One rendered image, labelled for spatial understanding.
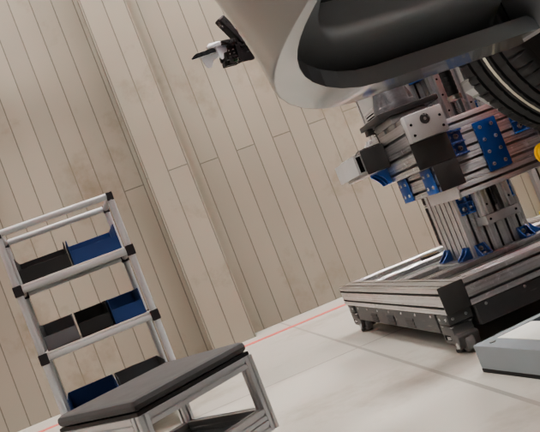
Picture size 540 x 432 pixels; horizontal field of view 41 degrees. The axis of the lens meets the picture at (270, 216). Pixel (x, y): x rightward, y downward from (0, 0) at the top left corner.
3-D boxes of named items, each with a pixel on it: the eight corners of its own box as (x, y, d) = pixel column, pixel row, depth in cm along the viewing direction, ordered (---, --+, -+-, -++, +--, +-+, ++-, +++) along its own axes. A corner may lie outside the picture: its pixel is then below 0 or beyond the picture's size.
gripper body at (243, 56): (229, 63, 242) (260, 55, 247) (221, 39, 241) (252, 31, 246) (221, 69, 249) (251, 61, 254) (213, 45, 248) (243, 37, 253)
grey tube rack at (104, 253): (76, 471, 284) (-14, 233, 287) (75, 452, 324) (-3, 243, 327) (202, 413, 299) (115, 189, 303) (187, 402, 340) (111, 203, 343)
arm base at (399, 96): (370, 123, 258) (360, 98, 258) (408, 109, 260) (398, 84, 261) (383, 113, 243) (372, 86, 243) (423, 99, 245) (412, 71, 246)
